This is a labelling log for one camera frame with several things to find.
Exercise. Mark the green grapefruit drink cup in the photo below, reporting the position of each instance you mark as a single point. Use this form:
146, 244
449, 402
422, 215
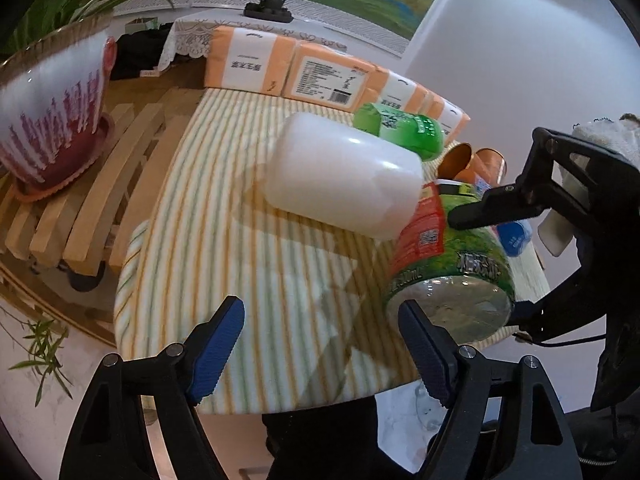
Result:
461, 279

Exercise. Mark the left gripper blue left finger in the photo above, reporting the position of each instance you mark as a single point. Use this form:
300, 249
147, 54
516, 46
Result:
210, 345

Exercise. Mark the black teapot set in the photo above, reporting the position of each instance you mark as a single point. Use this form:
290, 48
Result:
268, 10

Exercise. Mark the striped yellow tablecloth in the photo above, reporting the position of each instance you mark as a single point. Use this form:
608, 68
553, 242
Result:
315, 329

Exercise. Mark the white lace covered table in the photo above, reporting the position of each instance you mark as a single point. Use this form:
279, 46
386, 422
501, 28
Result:
190, 35

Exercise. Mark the wooden slatted trivet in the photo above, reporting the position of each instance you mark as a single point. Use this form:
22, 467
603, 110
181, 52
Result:
90, 223

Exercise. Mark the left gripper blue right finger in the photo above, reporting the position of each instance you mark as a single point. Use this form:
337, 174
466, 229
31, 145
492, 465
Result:
432, 349

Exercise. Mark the orange paper cup left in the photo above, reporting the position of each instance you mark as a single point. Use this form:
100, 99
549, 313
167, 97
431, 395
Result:
454, 161

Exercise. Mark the red white ceramic pot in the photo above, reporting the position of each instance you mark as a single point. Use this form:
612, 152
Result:
52, 123

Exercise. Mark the orange tissue pack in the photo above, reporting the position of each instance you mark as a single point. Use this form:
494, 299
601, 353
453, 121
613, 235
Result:
320, 75
385, 87
248, 60
452, 119

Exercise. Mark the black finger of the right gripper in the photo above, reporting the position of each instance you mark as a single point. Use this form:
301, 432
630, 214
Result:
497, 206

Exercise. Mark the orange paper cup right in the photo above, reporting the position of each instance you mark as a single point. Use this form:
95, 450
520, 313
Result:
486, 169

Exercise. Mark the green tea cup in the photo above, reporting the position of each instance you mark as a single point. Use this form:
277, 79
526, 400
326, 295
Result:
414, 132

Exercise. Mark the blue Arctic Ocean cup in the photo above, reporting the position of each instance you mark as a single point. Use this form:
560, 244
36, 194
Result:
514, 236

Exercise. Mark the white plastic cup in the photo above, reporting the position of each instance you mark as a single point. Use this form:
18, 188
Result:
336, 174

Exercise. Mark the orange paper cup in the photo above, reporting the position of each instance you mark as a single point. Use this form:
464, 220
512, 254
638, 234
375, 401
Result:
454, 161
486, 169

